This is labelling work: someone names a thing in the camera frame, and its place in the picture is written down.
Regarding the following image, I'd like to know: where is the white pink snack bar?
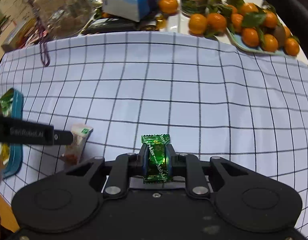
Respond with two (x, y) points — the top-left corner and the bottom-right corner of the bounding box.
(60, 124), (93, 165)

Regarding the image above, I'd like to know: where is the small green candy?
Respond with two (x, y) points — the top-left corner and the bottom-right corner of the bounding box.
(141, 134), (172, 184)

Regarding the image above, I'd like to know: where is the green white snack packet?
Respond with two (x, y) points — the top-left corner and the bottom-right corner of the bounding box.
(0, 94), (13, 117)

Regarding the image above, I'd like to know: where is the gold teal tin tray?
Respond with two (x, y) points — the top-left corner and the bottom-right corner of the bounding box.
(0, 88), (23, 178)

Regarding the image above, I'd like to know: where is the blue checked tablecloth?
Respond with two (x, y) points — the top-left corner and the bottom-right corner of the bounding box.
(0, 32), (308, 238)

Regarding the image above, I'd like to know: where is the grey cardboard box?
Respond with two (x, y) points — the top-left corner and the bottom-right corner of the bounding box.
(1, 21), (33, 53)

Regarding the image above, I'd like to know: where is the glass jar with cookies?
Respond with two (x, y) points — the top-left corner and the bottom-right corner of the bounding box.
(28, 0), (93, 39)

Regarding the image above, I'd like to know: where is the plate of tangerines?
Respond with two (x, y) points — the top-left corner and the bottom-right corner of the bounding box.
(189, 0), (300, 57)

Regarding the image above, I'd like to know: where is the single tangerine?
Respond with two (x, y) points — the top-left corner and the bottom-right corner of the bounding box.
(158, 0), (178, 15)

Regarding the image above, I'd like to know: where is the purple lanyard cord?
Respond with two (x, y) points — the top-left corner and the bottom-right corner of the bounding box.
(34, 15), (51, 67)

